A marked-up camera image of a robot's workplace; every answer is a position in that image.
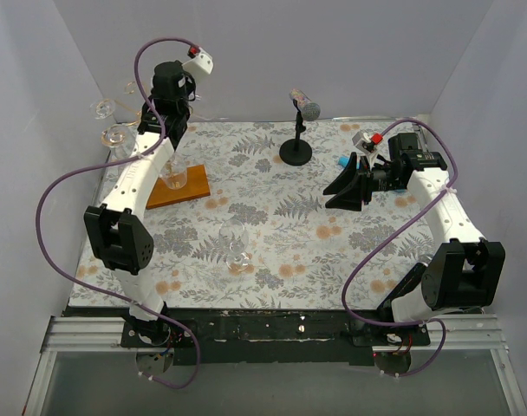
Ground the purple cable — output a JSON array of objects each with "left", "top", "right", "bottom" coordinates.
[
  {"left": 341, "top": 119, "right": 459, "bottom": 377},
  {"left": 34, "top": 37, "right": 203, "bottom": 390}
]

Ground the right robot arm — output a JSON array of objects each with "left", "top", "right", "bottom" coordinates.
[{"left": 324, "top": 133, "right": 505, "bottom": 345}]

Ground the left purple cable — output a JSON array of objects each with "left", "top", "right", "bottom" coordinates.
[{"left": 34, "top": 37, "right": 203, "bottom": 390}]

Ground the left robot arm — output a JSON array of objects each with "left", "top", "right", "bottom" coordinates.
[{"left": 84, "top": 61, "right": 195, "bottom": 347}]

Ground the gold wire wine glass rack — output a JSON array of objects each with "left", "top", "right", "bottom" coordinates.
[{"left": 99, "top": 80, "right": 212, "bottom": 211}]

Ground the blue cylinder toy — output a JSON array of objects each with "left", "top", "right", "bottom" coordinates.
[{"left": 338, "top": 156, "right": 405, "bottom": 193}]

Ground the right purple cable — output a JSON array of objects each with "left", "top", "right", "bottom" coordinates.
[{"left": 341, "top": 119, "right": 459, "bottom": 377}]

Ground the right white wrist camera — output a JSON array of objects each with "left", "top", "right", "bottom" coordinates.
[{"left": 352, "top": 131, "right": 383, "bottom": 166}]

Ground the glitter microphone on stand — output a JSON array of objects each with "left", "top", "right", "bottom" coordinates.
[{"left": 290, "top": 88, "right": 321, "bottom": 121}]

